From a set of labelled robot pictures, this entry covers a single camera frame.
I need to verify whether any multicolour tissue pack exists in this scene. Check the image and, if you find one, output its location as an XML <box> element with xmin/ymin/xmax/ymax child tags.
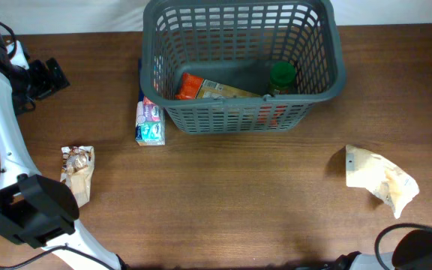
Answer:
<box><xmin>135</xmin><ymin>58</ymin><xmax>166</xmax><ymax>146</ymax></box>

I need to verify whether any beige paper bag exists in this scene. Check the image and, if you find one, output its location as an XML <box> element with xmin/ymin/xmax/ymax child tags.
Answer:
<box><xmin>345</xmin><ymin>145</ymin><xmax>419</xmax><ymax>219</ymax></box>

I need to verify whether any red orange pasta packet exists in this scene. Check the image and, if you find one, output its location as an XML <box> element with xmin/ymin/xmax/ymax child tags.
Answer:
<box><xmin>175</xmin><ymin>73</ymin><xmax>260</xmax><ymax>100</ymax></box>

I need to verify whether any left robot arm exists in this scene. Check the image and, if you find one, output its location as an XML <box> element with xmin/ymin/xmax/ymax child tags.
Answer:
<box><xmin>0</xmin><ymin>22</ymin><xmax>128</xmax><ymax>269</ymax></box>

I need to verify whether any grey plastic shopping basket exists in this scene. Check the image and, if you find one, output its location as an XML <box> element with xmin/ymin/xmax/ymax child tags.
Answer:
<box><xmin>141</xmin><ymin>0</ymin><xmax>346</xmax><ymax>134</ymax></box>

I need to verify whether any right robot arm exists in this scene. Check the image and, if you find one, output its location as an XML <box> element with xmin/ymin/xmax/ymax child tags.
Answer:
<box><xmin>332</xmin><ymin>145</ymin><xmax>432</xmax><ymax>270</ymax></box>

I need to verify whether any small brown snack bag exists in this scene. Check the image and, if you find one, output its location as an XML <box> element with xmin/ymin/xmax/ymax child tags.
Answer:
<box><xmin>60</xmin><ymin>146</ymin><xmax>95</xmax><ymax>208</ymax></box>

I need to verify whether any green lid jar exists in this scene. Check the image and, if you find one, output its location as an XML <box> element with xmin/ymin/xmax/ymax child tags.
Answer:
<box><xmin>268</xmin><ymin>61</ymin><xmax>296</xmax><ymax>95</ymax></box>

